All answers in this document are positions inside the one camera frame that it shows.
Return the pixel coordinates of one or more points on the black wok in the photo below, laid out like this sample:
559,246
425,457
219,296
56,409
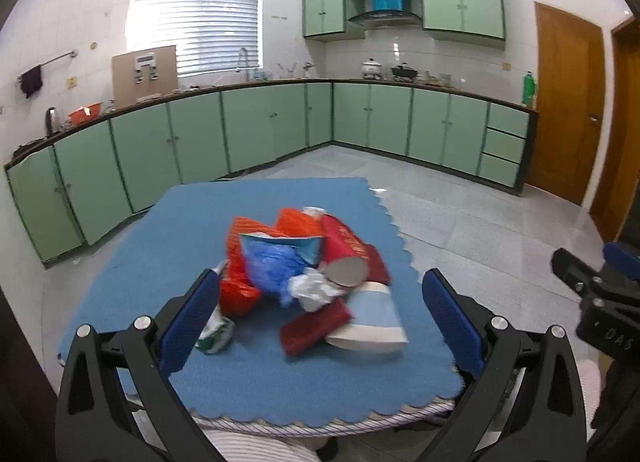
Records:
404,73

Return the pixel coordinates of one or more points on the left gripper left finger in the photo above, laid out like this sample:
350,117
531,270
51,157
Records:
116,402

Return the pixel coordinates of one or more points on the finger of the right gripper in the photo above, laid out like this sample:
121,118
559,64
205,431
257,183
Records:
624,262
571,270

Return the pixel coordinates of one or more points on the electric kettle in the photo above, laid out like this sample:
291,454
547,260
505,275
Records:
52,122

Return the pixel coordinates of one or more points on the red cylindrical can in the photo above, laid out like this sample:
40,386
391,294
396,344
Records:
344,256

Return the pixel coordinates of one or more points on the dark red sponge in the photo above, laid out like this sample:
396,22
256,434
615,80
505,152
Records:
378,272

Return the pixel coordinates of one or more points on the orange mesh bag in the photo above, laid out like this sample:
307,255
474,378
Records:
237,296

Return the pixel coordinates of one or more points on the pink white wrapper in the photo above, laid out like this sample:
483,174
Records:
314,212

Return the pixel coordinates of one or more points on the light blue snack packet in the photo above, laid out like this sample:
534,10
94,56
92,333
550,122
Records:
309,249

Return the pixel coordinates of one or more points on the wooden door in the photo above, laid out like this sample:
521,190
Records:
570,103
619,182

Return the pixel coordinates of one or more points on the orange basin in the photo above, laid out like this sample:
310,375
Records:
85,114

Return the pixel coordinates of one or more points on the white cooking pot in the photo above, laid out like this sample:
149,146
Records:
372,70

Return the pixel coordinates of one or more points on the sink faucet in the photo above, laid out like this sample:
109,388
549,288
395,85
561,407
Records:
243,65

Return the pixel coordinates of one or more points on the blue foam table mat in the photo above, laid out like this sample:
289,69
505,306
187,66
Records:
186,232

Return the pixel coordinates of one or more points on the window with white blinds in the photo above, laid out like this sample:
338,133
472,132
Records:
208,34

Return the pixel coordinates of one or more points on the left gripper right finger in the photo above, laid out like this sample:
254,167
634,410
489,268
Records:
522,399

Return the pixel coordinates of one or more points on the dark red cloth pad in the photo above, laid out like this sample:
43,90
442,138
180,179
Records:
309,329

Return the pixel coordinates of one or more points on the blue white paper bowl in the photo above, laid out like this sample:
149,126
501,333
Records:
375,326

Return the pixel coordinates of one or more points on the green bottle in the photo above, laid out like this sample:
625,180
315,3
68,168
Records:
529,90

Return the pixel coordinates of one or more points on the dark hanging towel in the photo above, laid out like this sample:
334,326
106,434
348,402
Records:
31,81

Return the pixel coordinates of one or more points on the blue plastic bag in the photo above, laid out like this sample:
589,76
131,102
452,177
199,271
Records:
269,267

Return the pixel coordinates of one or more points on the range hood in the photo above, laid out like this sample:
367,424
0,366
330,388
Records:
379,19

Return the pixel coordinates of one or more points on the wall towel rail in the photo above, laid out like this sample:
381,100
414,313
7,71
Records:
72,55

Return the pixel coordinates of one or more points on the green lower kitchen cabinets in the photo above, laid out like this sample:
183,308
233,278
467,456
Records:
73,188

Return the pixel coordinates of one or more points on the green white wrapper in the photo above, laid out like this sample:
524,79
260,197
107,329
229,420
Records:
216,335

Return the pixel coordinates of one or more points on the white tissue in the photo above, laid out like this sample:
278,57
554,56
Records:
313,290

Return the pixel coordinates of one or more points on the brown cardboard box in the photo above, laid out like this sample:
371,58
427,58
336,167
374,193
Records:
144,74

